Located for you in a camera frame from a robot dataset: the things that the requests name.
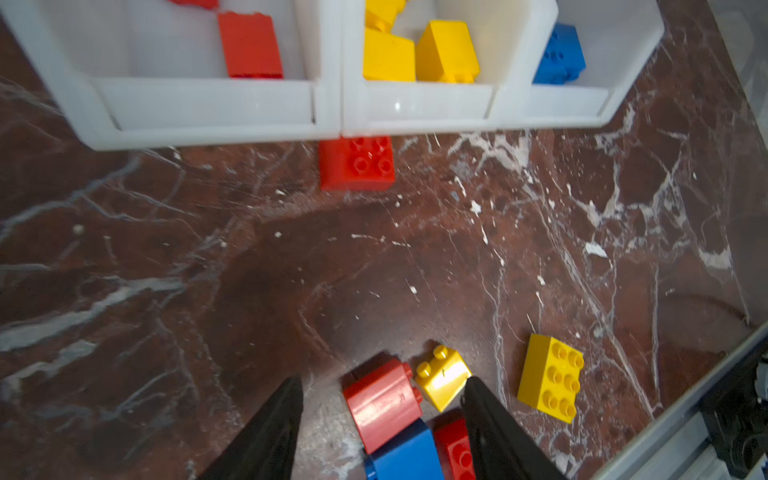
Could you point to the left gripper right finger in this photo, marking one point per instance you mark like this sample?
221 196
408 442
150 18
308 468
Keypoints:
500 447

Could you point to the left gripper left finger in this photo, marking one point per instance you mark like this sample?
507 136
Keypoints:
266 446

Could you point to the long red lego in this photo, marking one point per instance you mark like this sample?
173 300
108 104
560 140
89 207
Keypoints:
454 450
205 4

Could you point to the long yellow lego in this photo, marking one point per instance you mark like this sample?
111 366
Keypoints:
550 379

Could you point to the blue lego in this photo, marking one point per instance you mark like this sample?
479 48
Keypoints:
563 60
411 454

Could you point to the small yellow lego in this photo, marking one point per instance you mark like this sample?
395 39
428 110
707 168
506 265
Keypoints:
443 377

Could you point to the red lego square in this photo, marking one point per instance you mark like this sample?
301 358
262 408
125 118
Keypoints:
383 403

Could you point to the small red lego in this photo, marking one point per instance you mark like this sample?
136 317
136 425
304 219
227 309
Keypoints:
250 46

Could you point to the white three-compartment sorting bin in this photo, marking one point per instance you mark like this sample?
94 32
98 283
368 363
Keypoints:
150 74

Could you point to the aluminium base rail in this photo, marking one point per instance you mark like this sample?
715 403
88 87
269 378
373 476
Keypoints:
678 444

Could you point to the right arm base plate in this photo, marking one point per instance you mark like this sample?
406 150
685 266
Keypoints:
735 413

